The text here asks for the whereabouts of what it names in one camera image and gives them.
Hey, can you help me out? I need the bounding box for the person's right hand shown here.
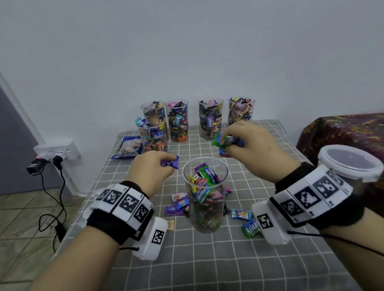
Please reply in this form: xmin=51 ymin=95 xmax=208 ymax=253
xmin=217 ymin=116 xmax=302 ymax=187

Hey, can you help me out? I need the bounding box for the person's left hand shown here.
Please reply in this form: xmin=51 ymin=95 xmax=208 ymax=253
xmin=123 ymin=149 xmax=182 ymax=199

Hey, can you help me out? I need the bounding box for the purple candy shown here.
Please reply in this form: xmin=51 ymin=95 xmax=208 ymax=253
xmin=160 ymin=155 xmax=181 ymax=170

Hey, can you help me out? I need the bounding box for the blue candy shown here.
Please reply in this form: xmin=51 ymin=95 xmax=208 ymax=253
xmin=219 ymin=135 xmax=245 ymax=157

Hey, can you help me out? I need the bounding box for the green candy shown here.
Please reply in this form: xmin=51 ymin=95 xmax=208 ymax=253
xmin=212 ymin=132 xmax=229 ymax=148

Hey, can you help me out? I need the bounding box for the small transparent plastic jar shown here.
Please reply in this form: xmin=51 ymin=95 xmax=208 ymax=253
xmin=141 ymin=100 xmax=167 ymax=125
xmin=198 ymin=98 xmax=226 ymax=141
xmin=227 ymin=95 xmax=257 ymax=126

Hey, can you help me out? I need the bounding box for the tall transparent plastic jar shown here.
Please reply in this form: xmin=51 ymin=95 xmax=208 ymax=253
xmin=166 ymin=100 xmax=191 ymax=143

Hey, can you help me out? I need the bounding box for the pile of colourful candies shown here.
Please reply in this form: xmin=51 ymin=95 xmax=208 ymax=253
xmin=161 ymin=185 xmax=263 ymax=244

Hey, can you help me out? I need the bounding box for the person's right forearm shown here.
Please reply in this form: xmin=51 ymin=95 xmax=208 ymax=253
xmin=319 ymin=207 xmax=384 ymax=291

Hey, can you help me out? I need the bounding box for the person's left forearm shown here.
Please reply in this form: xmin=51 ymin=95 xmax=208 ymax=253
xmin=6 ymin=224 xmax=140 ymax=291

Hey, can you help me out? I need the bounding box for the blue snack packet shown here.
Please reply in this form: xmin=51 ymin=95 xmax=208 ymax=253
xmin=110 ymin=135 xmax=143 ymax=160

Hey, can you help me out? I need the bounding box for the black marker-tagged left wristband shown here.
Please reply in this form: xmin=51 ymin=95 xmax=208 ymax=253
xmin=84 ymin=180 xmax=156 ymax=247

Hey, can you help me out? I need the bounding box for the black marker-tagged wristband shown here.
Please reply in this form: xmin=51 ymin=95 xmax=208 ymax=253
xmin=84 ymin=180 xmax=156 ymax=247
xmin=269 ymin=159 xmax=367 ymax=234

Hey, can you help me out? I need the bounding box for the black marker-tagged right wristband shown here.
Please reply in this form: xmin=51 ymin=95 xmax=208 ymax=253
xmin=269 ymin=159 xmax=367 ymax=234

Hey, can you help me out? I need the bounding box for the dark patterned cloth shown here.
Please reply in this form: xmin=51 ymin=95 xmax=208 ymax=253
xmin=295 ymin=113 xmax=384 ymax=235

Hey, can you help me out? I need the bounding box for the black power plug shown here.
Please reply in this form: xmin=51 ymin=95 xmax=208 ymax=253
xmin=25 ymin=157 xmax=65 ymax=176

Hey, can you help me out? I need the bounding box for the grey door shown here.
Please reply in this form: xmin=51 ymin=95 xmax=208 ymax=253
xmin=0 ymin=50 xmax=43 ymax=197

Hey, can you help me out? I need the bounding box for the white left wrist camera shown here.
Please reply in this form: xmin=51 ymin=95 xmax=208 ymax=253
xmin=130 ymin=215 xmax=171 ymax=262

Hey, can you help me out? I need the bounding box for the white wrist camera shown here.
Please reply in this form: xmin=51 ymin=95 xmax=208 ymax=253
xmin=130 ymin=215 xmax=171 ymax=262
xmin=252 ymin=198 xmax=293 ymax=246

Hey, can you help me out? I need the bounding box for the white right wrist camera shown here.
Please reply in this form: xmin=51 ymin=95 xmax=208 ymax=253
xmin=252 ymin=198 xmax=293 ymax=246

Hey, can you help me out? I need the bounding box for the white wall socket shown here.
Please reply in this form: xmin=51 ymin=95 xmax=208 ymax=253
xmin=33 ymin=141 xmax=82 ymax=162

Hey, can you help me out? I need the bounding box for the black power cable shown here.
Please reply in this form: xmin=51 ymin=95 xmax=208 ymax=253
xmin=34 ymin=166 xmax=69 ymax=244

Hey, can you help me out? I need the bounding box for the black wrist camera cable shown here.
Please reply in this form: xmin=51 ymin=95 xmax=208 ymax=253
xmin=314 ymin=226 xmax=384 ymax=273

